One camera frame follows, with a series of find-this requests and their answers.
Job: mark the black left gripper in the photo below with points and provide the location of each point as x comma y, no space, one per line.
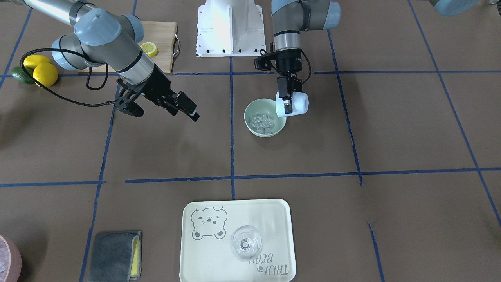
288,61

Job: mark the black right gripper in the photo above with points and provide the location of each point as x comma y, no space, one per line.
158,84

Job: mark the light blue plastic cup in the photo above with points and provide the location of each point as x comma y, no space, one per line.
299,104

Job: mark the mint green bowl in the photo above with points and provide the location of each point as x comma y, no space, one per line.
264,106

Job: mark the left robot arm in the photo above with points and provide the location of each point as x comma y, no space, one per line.
289,19

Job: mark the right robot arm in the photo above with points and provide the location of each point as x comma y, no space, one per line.
101,38

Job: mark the clear ice cubes in cup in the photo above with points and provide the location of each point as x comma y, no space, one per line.
262,124

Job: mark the pink bowl with ice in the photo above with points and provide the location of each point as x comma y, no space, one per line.
10,261

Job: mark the half lemon slice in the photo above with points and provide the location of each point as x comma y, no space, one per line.
149,48

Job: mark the wooden cutting board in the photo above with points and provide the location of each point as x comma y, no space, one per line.
164,36

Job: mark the whole yellow lemon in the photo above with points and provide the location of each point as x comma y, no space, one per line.
46,74

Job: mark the cream bear tray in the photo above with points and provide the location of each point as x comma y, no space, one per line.
207,227

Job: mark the green lime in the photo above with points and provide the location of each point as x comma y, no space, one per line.
21,76

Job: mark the clear wine glass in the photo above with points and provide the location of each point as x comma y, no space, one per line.
246,242

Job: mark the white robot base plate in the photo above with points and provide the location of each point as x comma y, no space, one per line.
229,28

